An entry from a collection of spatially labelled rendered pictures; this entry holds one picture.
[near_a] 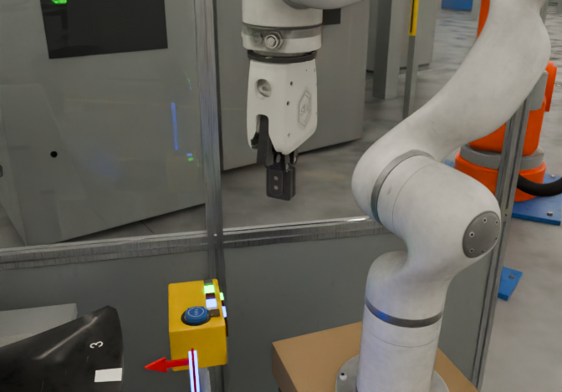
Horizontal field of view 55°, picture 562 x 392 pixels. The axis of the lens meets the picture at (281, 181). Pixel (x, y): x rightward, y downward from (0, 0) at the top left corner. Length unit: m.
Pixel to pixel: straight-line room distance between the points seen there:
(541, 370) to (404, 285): 2.04
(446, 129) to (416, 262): 0.19
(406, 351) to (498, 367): 1.89
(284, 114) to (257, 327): 1.14
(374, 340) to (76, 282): 0.89
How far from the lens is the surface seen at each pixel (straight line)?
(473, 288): 1.83
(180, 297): 1.09
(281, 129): 0.57
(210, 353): 1.04
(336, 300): 1.65
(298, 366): 1.03
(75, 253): 1.49
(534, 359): 2.84
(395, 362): 0.88
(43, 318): 1.50
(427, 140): 0.80
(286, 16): 0.55
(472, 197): 0.71
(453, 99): 0.78
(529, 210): 4.28
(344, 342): 1.08
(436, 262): 0.72
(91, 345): 0.79
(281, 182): 0.63
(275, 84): 0.56
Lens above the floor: 1.67
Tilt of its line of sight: 22 degrees down
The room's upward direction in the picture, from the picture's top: straight up
